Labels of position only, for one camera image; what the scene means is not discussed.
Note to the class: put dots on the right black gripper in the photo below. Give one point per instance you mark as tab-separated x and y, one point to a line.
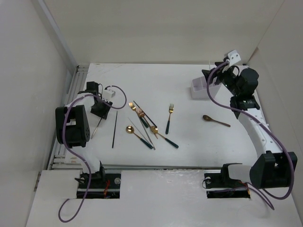
223	70

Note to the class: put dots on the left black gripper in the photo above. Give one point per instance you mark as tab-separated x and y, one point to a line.
103	113

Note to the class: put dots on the silver metal chopstick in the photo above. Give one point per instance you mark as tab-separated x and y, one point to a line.
96	128

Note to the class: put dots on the black chopstick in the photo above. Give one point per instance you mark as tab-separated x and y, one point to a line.
114	133
146	115

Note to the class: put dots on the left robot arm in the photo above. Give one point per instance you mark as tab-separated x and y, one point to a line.
72	129

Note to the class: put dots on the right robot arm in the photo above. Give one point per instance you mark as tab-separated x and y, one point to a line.
275	166

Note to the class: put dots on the lilac utensil container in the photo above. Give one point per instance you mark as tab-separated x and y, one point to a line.
198	89

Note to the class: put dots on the rose gold fork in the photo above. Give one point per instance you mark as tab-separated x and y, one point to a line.
143	116

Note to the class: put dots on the brown wooden spoon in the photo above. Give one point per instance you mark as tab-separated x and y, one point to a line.
209	119

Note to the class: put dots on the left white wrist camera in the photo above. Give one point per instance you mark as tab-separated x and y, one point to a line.
108	94

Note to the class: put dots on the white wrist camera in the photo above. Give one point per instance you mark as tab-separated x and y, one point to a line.
108	94
232	57

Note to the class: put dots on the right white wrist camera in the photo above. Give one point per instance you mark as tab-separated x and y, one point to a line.
232	57

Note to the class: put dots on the gold fork dark green handle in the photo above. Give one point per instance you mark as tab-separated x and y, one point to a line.
171	109

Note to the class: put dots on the small gold spoon green handle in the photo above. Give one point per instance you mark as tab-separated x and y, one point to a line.
165	138

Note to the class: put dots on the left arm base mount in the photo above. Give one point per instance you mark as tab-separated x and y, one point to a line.
111	182

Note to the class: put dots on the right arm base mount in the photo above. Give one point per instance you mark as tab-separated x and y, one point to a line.
219	188

